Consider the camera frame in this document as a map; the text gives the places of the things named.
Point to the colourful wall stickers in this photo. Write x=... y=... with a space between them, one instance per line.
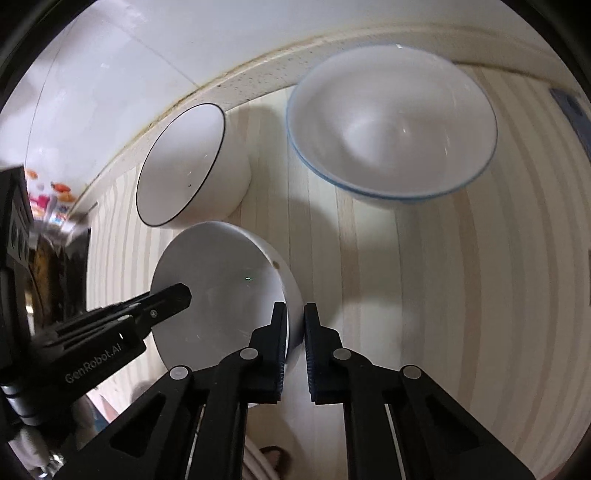
x=50 y=202

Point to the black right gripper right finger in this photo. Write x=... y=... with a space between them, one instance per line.
x=400 y=424

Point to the white bowl blue rim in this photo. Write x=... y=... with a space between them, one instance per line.
x=392 y=124

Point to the plain white bowl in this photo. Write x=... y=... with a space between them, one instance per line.
x=235 y=278

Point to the blue smartphone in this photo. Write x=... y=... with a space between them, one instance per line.
x=577 y=117

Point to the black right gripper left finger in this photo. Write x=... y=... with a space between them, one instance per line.
x=190 y=424

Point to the striped cat print mat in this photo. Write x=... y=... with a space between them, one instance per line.
x=487 y=289

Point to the white bowl dark rim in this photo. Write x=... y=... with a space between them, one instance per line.
x=196 y=170

